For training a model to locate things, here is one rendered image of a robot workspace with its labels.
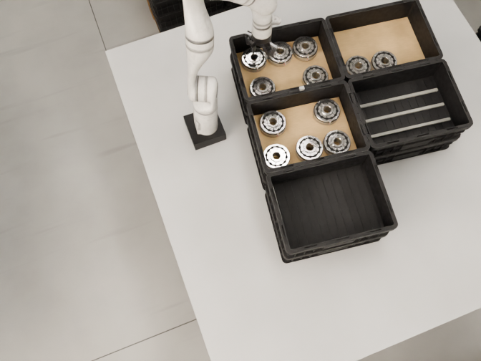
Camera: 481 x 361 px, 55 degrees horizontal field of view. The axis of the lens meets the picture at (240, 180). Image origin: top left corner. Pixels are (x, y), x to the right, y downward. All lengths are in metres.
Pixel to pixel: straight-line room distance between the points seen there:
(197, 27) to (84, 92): 1.65
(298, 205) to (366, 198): 0.25
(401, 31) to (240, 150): 0.85
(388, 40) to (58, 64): 2.01
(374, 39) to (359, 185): 0.66
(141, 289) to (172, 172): 0.84
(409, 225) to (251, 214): 0.62
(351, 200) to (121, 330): 1.40
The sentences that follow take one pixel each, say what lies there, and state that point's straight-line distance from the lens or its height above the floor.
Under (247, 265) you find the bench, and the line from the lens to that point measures 1.82.
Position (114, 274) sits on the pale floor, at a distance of 2.62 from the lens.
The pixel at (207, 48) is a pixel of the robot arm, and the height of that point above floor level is 1.25.
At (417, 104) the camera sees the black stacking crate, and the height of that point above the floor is 0.83.
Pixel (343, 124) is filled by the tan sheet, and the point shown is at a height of 0.83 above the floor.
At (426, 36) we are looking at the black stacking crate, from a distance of 2.11.
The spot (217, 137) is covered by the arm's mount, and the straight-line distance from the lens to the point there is 1.93.
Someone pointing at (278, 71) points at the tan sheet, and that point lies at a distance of 1.98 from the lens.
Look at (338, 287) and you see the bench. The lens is 1.84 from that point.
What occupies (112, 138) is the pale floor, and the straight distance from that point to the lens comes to 2.86.
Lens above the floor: 2.50
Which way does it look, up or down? 71 degrees down
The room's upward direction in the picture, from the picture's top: 3 degrees counter-clockwise
